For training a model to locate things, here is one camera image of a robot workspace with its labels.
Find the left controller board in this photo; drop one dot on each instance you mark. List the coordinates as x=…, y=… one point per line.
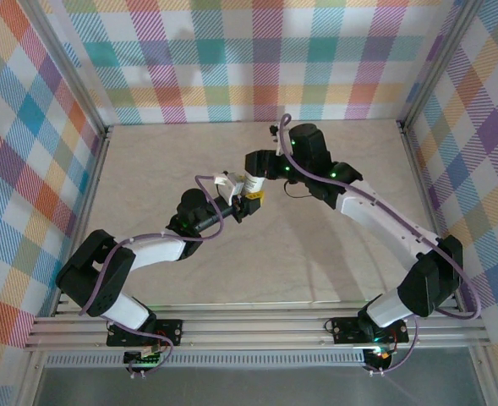
x=147, y=361

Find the aluminium frame post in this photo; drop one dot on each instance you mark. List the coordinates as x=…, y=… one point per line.
x=437, y=63
x=69, y=67

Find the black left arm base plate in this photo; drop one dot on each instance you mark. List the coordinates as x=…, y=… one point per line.
x=170, y=327

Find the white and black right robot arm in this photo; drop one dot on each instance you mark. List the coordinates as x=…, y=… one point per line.
x=379, y=215

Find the aluminium right frame post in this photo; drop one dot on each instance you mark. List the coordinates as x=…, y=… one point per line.
x=437, y=63

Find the aluminium left frame post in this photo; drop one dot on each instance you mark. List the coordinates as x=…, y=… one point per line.
x=69, y=67

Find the aluminium front frame rail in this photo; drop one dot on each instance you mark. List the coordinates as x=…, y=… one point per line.
x=253, y=330

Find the controller board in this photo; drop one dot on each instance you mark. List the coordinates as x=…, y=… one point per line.
x=147, y=361
x=381, y=356

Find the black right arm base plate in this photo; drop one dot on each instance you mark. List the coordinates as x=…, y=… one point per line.
x=346, y=330

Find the aluminium right side rail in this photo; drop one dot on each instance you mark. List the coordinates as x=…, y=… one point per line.
x=415, y=169

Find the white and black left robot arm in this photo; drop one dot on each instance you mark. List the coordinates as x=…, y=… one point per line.
x=160, y=249

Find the right controller board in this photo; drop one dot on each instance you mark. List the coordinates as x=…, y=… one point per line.
x=381, y=356

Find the aluminium left side rail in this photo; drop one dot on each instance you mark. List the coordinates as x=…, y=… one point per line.
x=98, y=169

